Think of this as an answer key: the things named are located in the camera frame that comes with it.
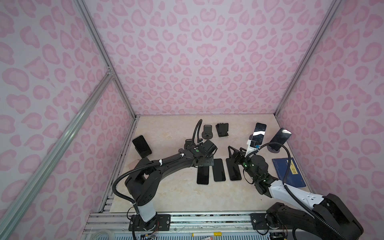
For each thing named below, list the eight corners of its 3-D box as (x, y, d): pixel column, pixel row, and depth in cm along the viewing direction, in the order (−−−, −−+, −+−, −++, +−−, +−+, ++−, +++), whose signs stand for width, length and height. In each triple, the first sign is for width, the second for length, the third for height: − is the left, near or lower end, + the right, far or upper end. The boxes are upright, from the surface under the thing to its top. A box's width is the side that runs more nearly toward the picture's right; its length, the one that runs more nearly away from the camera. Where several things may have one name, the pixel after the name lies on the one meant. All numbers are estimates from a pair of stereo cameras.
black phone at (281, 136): (275, 153, 98) (283, 143, 89) (266, 147, 101) (272, 137, 92) (284, 142, 103) (292, 132, 94) (275, 137, 106) (282, 126, 98)
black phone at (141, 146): (138, 152, 101) (131, 140, 91) (146, 146, 104) (140, 134, 94) (144, 159, 98) (137, 148, 87) (152, 153, 101) (147, 141, 90)
